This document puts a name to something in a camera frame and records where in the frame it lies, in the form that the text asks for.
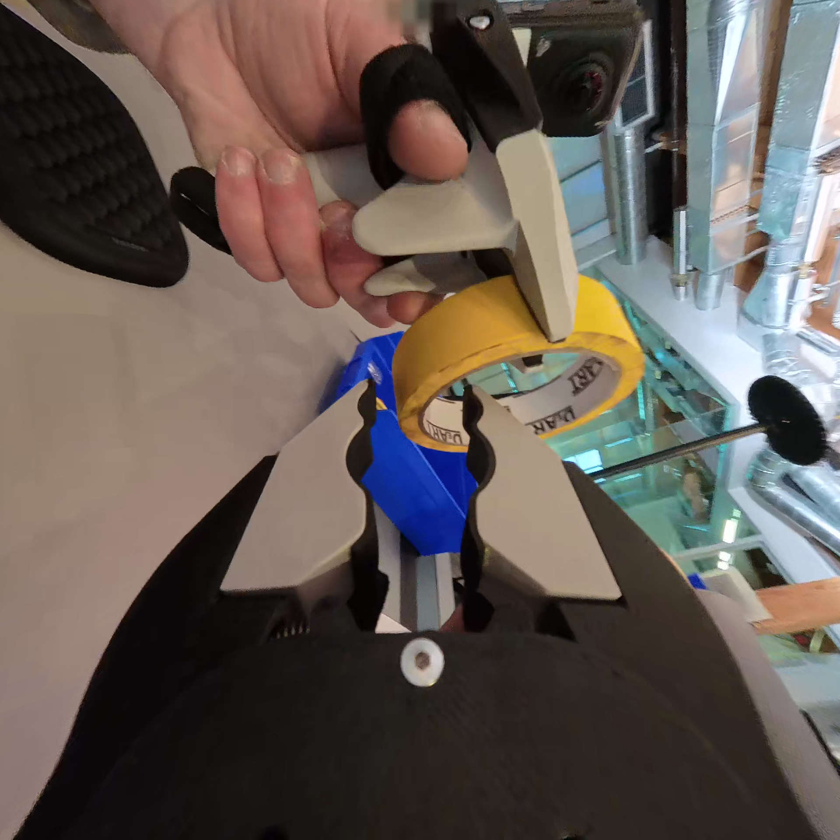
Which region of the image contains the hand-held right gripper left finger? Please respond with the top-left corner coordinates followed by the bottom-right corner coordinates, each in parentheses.
top-left (220, 378), bottom-right (383, 601)

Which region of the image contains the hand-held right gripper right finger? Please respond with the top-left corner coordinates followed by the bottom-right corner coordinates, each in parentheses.
top-left (459, 384), bottom-right (623, 602)

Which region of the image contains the yellow masking tape roll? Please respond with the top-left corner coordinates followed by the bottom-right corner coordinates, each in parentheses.
top-left (392, 273), bottom-right (648, 455)

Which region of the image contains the person's left hand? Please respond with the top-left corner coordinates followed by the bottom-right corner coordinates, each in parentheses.
top-left (88, 0), bottom-right (471, 329)

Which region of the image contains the white air vent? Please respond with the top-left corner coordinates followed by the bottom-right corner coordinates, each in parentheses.
top-left (616, 18), bottom-right (658, 127)

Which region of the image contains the black disc pole stand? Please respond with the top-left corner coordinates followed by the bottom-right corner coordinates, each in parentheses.
top-left (589, 375), bottom-right (831, 484)

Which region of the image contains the black textured armrest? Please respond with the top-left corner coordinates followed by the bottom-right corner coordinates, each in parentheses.
top-left (0, 5), bottom-right (191, 290)

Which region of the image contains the silver rectangular duct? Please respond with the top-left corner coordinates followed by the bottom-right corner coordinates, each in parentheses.
top-left (682, 0), bottom-right (769, 277)

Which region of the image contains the large silver ceiling duct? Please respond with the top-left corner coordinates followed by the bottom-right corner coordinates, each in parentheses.
top-left (738, 0), bottom-right (840, 368)

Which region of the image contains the wooden post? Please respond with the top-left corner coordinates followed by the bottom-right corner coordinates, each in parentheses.
top-left (753, 576), bottom-right (840, 636)

